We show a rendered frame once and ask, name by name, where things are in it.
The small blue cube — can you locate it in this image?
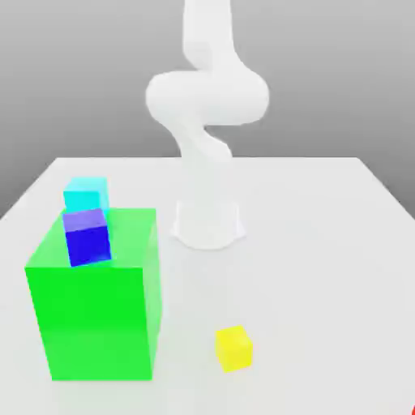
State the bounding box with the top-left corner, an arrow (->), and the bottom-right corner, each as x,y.
62,207 -> 113,268

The small cyan cube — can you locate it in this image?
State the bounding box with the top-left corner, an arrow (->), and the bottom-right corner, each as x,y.
62,176 -> 110,216

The small yellow cube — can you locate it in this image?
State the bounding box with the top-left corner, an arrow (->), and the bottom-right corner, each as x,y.
214,324 -> 255,374

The large green box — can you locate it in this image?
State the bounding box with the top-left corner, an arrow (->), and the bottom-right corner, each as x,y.
24,207 -> 162,382

